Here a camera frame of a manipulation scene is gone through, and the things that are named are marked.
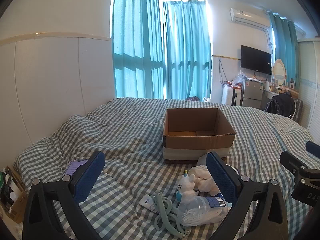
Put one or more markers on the silver fridge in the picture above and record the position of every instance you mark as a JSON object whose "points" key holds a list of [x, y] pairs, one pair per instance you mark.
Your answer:
{"points": [[252, 93]]}

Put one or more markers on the teal curtain beside wardrobe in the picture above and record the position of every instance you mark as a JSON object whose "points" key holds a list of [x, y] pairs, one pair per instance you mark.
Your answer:
{"points": [[283, 50]]}

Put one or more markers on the wide teal window curtain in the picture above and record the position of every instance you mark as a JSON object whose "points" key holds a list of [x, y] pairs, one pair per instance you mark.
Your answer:
{"points": [[136, 42]]}

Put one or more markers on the cardboard box with clutter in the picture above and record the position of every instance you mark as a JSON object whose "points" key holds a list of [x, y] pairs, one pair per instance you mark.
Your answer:
{"points": [[15, 205]]}

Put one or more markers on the clear plastic bags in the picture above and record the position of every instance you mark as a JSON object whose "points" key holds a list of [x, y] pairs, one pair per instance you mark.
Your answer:
{"points": [[238, 78]]}

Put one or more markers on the white wardrobe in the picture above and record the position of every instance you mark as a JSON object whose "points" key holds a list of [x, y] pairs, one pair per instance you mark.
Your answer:
{"points": [[311, 87]]}

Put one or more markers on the brown cardboard box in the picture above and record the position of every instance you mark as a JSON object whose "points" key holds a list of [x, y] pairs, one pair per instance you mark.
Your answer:
{"points": [[200, 145]]}

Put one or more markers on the white unicorn plush toy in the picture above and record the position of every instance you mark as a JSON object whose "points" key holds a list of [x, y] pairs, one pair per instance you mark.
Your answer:
{"points": [[186, 186]]}

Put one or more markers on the black wall television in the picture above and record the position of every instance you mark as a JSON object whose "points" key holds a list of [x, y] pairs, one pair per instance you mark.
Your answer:
{"points": [[256, 59]]}

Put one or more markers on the pale blue cloth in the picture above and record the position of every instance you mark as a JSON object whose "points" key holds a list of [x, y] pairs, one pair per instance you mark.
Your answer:
{"points": [[202, 159]]}

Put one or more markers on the narrow teal window curtain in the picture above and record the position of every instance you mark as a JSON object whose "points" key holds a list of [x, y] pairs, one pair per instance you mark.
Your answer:
{"points": [[187, 50]]}

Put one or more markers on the purple smartphone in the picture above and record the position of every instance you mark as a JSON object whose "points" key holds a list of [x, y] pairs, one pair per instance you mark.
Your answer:
{"points": [[73, 167]]}

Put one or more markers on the clear plastic bottle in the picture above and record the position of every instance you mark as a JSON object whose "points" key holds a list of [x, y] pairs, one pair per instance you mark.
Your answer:
{"points": [[197, 210]]}

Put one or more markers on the white bed headboard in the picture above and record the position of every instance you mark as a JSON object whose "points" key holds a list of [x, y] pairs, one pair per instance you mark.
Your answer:
{"points": [[57, 85]]}

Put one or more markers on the white suitcase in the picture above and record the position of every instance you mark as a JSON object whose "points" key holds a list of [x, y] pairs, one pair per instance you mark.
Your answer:
{"points": [[230, 96]]}

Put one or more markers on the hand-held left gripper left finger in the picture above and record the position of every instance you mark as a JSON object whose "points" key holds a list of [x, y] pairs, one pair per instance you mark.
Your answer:
{"points": [[90, 176]]}

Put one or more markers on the small white packet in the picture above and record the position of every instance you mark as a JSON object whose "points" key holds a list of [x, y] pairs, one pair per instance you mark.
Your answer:
{"points": [[146, 201]]}

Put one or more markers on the oval vanity mirror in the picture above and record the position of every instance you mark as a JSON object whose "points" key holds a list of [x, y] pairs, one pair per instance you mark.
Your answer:
{"points": [[279, 71]]}

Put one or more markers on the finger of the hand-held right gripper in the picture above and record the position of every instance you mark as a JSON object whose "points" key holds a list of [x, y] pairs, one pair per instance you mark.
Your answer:
{"points": [[297, 166], [313, 148]]}

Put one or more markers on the white lacy cloth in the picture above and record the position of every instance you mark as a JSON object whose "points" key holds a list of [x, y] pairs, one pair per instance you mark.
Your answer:
{"points": [[203, 182]]}

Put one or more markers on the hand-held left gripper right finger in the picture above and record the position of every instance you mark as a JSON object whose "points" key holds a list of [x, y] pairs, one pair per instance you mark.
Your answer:
{"points": [[221, 177]]}

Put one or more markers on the black jacket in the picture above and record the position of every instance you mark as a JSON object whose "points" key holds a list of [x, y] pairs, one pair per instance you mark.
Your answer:
{"points": [[281, 105]]}

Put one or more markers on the pale green clothes hanger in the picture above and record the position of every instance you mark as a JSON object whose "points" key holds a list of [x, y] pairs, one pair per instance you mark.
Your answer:
{"points": [[162, 221]]}

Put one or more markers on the white air conditioner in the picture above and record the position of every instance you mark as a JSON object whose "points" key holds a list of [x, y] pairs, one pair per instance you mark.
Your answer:
{"points": [[250, 17]]}

